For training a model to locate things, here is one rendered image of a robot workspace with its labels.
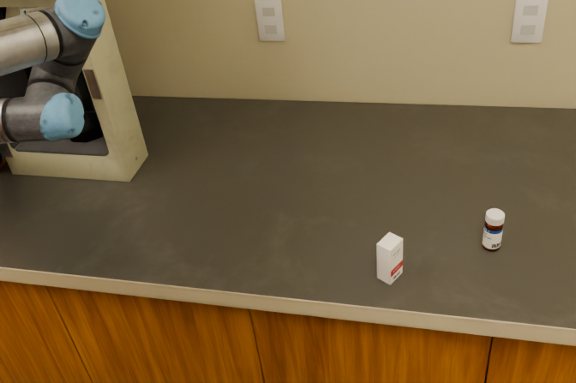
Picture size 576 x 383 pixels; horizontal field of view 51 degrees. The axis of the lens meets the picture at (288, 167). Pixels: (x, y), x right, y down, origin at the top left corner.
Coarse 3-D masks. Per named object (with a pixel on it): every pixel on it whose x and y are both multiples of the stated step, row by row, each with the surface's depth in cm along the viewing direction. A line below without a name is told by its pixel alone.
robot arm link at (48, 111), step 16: (32, 96) 99; (48, 96) 99; (64, 96) 98; (16, 112) 97; (32, 112) 97; (48, 112) 97; (64, 112) 97; (80, 112) 102; (16, 128) 98; (32, 128) 98; (48, 128) 97; (64, 128) 98; (80, 128) 101
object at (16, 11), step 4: (8, 8) 126; (12, 8) 125; (16, 8) 124; (20, 8) 124; (24, 8) 124; (28, 8) 123; (32, 8) 123; (36, 8) 123; (40, 8) 124; (44, 8) 124; (48, 8) 124; (8, 12) 126; (12, 12) 125; (16, 12) 124; (20, 12) 124; (24, 12) 124; (28, 12) 124; (32, 12) 124; (8, 16) 127; (12, 16) 125
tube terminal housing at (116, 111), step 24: (0, 0) 120; (24, 0) 119; (48, 0) 118; (96, 48) 126; (96, 72) 126; (120, 72) 135; (120, 96) 136; (120, 120) 137; (120, 144) 137; (144, 144) 149; (24, 168) 148; (48, 168) 146; (72, 168) 144; (96, 168) 142; (120, 168) 141
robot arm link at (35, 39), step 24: (72, 0) 92; (96, 0) 94; (0, 24) 86; (24, 24) 88; (48, 24) 90; (72, 24) 91; (96, 24) 92; (0, 48) 84; (24, 48) 87; (48, 48) 90; (72, 48) 94; (0, 72) 86
